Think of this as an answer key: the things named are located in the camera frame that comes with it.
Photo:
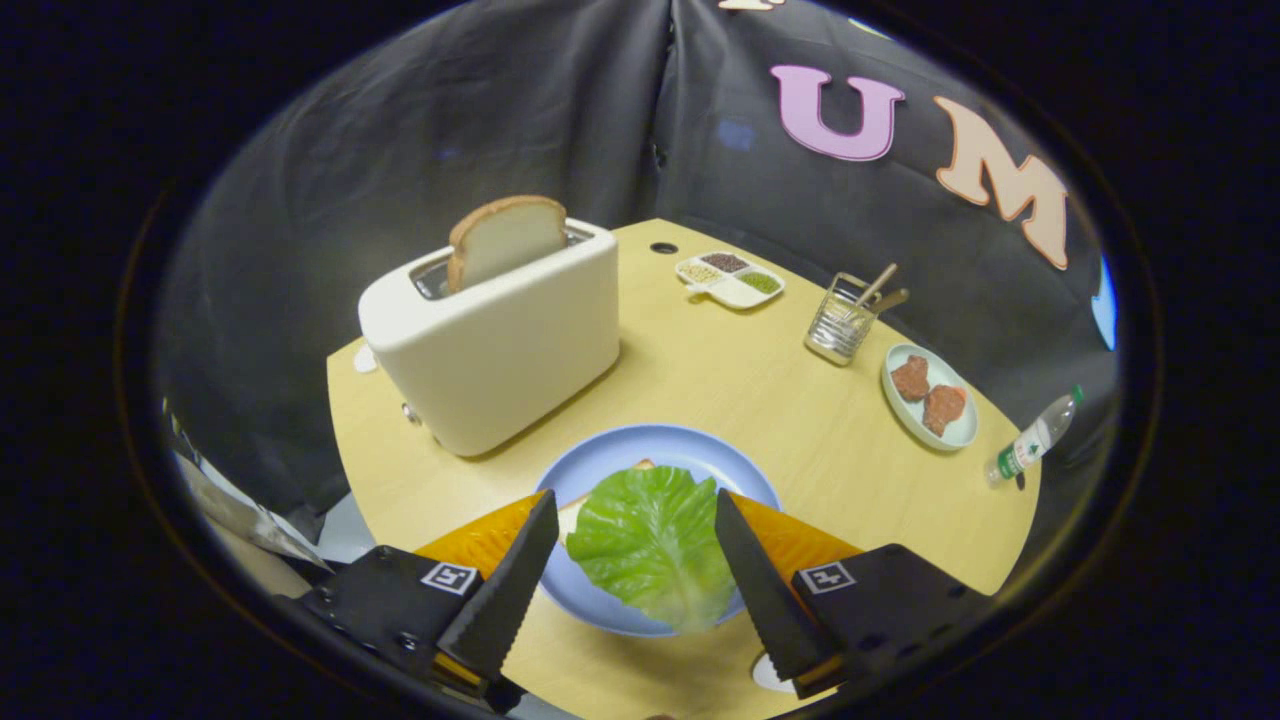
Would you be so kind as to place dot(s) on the plain bread slice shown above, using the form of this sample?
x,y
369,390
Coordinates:
x,y
510,240

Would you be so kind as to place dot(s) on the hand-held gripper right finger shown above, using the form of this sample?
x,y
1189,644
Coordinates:
x,y
760,590

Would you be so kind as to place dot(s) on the blue plate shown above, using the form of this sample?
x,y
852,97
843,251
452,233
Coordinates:
x,y
640,445

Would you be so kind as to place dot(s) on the brown meat patty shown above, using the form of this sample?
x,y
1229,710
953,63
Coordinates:
x,y
944,408
910,378

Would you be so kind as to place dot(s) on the grey metal frame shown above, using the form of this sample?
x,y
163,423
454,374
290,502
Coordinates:
x,y
240,515

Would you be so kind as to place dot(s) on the white toaster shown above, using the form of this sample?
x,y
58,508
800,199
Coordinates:
x,y
500,360

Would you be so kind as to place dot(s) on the pale green plate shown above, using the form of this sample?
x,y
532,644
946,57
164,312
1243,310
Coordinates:
x,y
960,425

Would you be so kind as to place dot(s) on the clear water bottle green label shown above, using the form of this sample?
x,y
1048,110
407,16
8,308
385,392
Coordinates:
x,y
1030,445

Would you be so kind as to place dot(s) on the bread slice under ham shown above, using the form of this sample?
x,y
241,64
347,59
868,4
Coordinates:
x,y
645,465

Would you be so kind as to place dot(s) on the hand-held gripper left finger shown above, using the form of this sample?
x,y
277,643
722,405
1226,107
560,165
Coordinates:
x,y
510,590

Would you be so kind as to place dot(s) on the green lettuce leaf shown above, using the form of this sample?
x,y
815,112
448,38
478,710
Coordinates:
x,y
650,545

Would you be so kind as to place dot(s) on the wooden utensil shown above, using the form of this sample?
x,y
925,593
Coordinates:
x,y
892,299
878,283

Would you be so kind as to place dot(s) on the white divided condiment dish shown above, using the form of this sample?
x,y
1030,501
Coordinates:
x,y
735,292

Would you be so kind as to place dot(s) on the white plate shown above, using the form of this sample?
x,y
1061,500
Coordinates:
x,y
770,675

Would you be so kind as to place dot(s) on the black backdrop cloth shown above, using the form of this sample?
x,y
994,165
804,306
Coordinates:
x,y
400,150

